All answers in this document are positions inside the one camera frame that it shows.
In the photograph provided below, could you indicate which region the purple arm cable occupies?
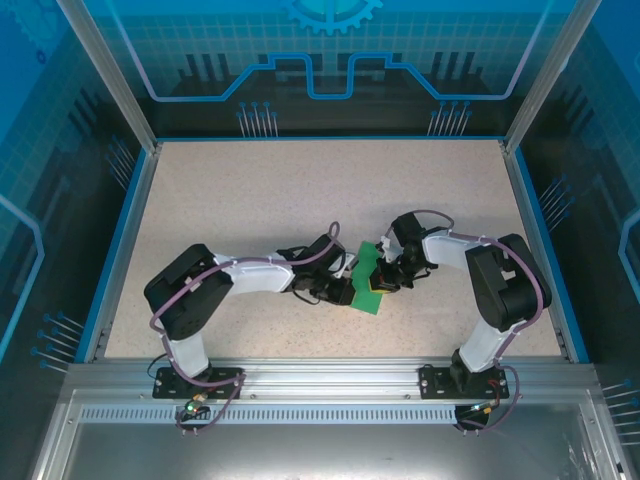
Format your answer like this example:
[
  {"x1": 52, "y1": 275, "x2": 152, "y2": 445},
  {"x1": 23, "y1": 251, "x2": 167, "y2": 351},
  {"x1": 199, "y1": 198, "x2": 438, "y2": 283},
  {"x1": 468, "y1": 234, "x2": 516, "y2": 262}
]
[
  {"x1": 412, "y1": 209, "x2": 547, "y2": 436},
  {"x1": 149, "y1": 221, "x2": 344, "y2": 437}
]

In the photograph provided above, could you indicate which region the slotted aluminium cable duct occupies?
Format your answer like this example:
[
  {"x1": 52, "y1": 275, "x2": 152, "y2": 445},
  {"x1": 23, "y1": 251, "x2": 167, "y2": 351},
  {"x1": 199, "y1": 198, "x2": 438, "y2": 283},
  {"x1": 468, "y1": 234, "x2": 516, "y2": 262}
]
[{"x1": 78, "y1": 405, "x2": 464, "y2": 425}]

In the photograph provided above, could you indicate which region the aluminium mounting rail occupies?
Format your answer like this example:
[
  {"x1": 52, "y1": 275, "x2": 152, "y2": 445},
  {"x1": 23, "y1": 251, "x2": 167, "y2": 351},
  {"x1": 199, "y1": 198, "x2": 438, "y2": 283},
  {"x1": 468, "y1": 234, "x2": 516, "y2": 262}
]
[{"x1": 64, "y1": 355, "x2": 601, "y2": 407}]

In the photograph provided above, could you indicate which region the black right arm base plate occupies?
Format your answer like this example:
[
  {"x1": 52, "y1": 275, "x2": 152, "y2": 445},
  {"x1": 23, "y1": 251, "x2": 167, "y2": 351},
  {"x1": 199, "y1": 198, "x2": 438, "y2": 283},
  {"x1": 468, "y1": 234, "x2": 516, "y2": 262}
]
[{"x1": 418, "y1": 363, "x2": 512, "y2": 401}]

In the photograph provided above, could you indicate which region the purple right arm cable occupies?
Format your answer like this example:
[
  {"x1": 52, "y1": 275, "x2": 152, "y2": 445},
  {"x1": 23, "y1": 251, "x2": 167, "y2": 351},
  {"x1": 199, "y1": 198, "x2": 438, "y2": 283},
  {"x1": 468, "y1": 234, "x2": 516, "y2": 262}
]
[{"x1": 412, "y1": 209, "x2": 547, "y2": 436}]

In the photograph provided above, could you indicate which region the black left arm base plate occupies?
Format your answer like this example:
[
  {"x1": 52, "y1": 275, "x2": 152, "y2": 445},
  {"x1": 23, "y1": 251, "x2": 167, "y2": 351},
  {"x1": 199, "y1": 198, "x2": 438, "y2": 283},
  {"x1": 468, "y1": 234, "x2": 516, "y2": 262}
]
[{"x1": 152, "y1": 364, "x2": 247, "y2": 400}]

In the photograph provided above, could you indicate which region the aluminium table side rail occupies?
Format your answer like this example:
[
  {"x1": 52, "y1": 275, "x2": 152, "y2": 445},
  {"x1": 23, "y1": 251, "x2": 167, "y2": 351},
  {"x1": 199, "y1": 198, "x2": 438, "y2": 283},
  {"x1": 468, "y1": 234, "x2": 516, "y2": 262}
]
[
  {"x1": 498, "y1": 139, "x2": 579, "y2": 364},
  {"x1": 82, "y1": 142, "x2": 162, "y2": 364}
]

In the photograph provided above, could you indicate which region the aluminium frame post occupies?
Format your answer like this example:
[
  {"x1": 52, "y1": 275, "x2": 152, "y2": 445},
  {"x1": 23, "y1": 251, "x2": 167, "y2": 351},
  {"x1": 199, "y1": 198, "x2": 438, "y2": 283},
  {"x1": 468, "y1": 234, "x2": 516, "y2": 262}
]
[
  {"x1": 502, "y1": 0, "x2": 604, "y2": 154},
  {"x1": 55, "y1": 0, "x2": 162, "y2": 154}
]

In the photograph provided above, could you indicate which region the sheet metal tray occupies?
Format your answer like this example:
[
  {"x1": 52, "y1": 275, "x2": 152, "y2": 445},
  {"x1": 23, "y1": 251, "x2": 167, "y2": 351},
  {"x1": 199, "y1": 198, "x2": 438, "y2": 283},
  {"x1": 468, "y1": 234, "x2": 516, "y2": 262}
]
[{"x1": 29, "y1": 389, "x2": 626, "y2": 480}]

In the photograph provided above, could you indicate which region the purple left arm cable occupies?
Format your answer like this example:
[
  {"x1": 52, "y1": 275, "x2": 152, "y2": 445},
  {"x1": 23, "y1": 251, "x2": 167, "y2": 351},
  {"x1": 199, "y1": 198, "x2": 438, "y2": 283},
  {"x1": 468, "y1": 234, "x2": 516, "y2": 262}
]
[{"x1": 149, "y1": 221, "x2": 344, "y2": 437}]

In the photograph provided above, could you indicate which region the green paper sheet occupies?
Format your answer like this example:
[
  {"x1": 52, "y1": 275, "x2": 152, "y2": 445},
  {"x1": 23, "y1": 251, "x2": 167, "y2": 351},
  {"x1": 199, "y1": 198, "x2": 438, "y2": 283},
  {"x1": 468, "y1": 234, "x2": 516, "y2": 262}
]
[{"x1": 348, "y1": 240, "x2": 385, "y2": 316}]

